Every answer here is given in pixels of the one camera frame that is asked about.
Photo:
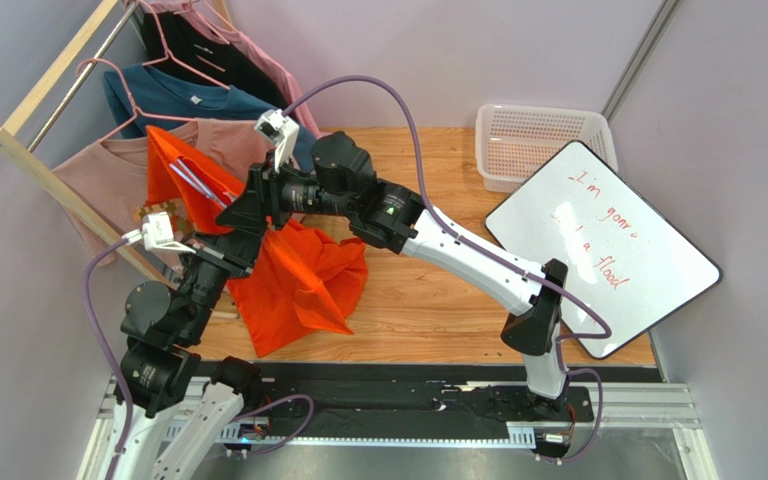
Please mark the whiteboard with red writing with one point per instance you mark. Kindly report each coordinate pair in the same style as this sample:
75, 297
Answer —
626, 261

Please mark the pink hanger on blue shirt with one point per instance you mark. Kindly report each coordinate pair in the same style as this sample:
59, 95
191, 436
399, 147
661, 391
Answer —
139, 97

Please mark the pink hanger on black shirt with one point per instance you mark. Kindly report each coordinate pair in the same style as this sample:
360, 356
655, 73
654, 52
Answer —
170, 50

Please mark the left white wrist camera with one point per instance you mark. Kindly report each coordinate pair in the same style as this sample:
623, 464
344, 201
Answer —
156, 234

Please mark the mauve pixel-print t-shirt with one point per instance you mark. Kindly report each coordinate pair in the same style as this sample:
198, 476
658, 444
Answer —
112, 176

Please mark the black t-shirt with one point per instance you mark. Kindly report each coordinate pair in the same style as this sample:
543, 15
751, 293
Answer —
241, 63

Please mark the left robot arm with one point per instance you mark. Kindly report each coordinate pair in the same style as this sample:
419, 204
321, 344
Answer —
153, 376

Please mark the wooden clothes rack frame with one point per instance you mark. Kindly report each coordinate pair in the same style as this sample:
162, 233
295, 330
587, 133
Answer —
27, 162

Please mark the metal rack rod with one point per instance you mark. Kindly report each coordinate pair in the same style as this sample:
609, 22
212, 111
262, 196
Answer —
83, 72

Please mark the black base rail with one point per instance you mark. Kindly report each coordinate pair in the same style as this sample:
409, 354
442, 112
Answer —
411, 402

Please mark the blue t-shirt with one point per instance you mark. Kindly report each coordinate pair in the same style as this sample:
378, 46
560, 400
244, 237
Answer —
243, 106

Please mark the aluminium mounting frame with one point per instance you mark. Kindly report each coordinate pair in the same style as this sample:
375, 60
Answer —
629, 398

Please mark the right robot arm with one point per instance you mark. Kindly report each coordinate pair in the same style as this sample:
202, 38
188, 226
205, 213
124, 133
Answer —
386, 215

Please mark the orange t-shirt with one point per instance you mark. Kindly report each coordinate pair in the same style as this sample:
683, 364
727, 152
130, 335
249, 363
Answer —
303, 280

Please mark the white plastic basket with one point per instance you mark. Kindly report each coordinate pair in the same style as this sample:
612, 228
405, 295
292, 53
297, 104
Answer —
513, 141

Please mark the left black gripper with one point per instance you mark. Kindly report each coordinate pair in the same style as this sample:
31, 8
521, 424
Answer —
234, 253

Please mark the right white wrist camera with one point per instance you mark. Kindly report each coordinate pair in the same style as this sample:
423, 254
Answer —
282, 132

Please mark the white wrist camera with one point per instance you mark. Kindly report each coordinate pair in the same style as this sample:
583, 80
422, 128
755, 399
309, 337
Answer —
282, 132
156, 234

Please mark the light blue wire hanger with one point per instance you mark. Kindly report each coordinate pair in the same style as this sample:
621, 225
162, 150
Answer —
179, 167

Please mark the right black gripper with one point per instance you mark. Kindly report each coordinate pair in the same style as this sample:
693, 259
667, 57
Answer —
265, 196

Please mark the pink t-shirt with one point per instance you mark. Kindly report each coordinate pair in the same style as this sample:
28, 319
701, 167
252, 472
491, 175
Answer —
208, 16

